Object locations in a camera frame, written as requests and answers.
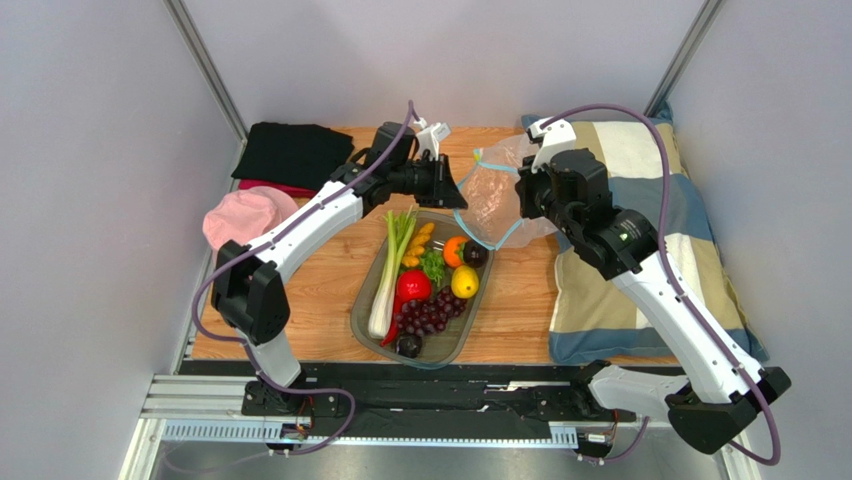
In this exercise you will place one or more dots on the red apple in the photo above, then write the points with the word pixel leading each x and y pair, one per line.
pixel 413 285

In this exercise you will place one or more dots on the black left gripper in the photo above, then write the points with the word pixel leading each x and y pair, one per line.
pixel 442 192

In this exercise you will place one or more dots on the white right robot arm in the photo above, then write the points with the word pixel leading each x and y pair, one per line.
pixel 723 395

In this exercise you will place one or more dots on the red chili pepper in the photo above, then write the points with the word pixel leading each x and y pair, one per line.
pixel 392 332

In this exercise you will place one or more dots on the orange fruit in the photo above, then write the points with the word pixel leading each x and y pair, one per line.
pixel 452 251

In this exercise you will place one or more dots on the clear zip top bag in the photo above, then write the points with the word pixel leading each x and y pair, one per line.
pixel 492 217

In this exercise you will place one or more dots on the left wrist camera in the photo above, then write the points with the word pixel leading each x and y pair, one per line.
pixel 429 137

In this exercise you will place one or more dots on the dark mangosteen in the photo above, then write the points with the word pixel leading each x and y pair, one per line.
pixel 409 346

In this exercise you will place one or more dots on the yellow lemon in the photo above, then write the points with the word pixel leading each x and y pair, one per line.
pixel 465 282

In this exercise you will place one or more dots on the celery stalk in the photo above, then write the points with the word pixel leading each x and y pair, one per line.
pixel 400 228

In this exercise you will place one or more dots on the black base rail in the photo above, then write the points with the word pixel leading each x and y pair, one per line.
pixel 457 402

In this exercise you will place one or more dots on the ginger root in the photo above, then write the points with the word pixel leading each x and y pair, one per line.
pixel 417 245

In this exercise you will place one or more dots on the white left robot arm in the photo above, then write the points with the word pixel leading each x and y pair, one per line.
pixel 248 284

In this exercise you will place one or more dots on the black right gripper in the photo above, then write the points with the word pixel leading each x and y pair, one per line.
pixel 527 189

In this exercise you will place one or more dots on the grey plastic tray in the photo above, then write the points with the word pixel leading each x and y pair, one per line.
pixel 438 349

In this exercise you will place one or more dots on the purple grape bunch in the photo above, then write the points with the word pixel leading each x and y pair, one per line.
pixel 431 316

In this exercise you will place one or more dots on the aluminium frame base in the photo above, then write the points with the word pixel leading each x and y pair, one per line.
pixel 217 420

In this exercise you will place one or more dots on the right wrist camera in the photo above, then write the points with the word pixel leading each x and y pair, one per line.
pixel 553 136

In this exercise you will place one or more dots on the dark purple plum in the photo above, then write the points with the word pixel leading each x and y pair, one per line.
pixel 474 254

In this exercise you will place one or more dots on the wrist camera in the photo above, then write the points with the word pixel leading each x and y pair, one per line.
pixel 429 137
pixel 553 136

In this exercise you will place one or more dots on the pink bucket hat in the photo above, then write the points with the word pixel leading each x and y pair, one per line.
pixel 246 214

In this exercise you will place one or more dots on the black folded cloth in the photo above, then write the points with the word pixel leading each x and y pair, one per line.
pixel 293 155

